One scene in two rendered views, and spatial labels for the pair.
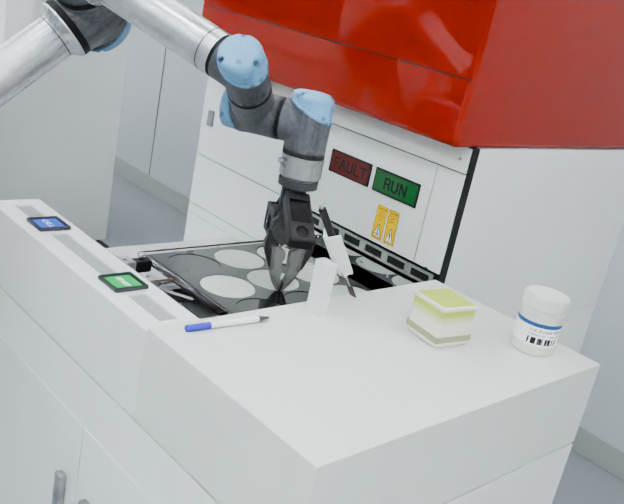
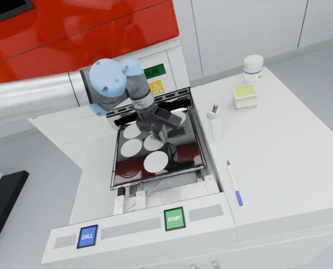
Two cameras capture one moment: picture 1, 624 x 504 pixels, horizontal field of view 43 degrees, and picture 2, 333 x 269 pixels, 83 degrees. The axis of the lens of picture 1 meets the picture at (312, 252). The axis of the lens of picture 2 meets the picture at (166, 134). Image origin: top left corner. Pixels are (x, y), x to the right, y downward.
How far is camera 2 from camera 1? 0.97 m
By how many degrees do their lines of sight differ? 38
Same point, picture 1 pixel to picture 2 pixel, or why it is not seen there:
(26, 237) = (93, 255)
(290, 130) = (134, 88)
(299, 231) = (176, 120)
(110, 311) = (198, 236)
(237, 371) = (288, 195)
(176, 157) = not seen: outside the picture
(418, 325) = (244, 107)
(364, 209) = not seen: hidden behind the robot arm
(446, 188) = (175, 56)
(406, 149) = (146, 55)
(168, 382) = (262, 227)
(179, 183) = not seen: outside the picture
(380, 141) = not seen: hidden behind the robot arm
